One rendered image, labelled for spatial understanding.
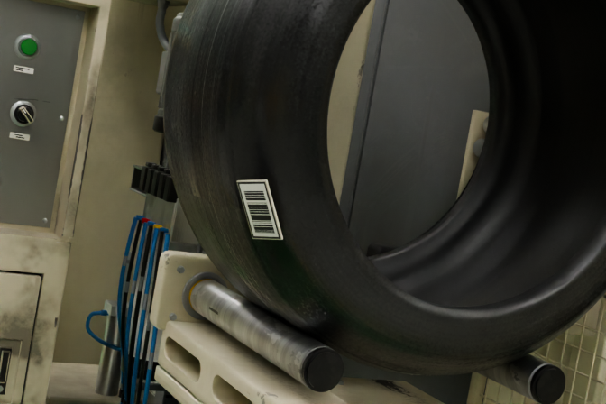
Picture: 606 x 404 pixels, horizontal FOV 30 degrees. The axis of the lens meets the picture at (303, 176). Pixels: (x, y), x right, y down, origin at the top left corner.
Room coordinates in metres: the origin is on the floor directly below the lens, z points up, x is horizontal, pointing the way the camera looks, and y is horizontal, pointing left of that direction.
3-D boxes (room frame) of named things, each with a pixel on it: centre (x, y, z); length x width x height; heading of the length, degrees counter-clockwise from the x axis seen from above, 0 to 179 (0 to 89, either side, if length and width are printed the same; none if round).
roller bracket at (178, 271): (1.49, -0.03, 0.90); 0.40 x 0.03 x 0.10; 116
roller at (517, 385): (1.38, -0.23, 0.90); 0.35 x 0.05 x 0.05; 26
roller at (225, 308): (1.26, 0.02, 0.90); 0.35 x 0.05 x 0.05; 26
